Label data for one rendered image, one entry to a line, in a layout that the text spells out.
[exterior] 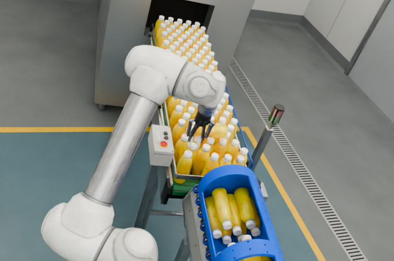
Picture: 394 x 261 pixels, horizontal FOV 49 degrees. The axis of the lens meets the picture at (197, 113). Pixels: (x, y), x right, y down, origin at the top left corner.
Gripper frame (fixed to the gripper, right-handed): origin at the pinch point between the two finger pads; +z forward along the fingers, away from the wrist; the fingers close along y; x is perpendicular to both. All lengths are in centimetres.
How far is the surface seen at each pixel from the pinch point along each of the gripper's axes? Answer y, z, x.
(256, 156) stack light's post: 48, 23, 18
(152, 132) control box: -20.9, 1.6, 5.7
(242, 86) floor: 123, 111, 230
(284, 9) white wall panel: 235, 91, 429
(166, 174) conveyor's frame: -10.0, 22.3, -2.6
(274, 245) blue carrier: 19, -10, -68
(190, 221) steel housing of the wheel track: -0.1, 24.2, -30.8
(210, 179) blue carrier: 1.3, -5.9, -30.6
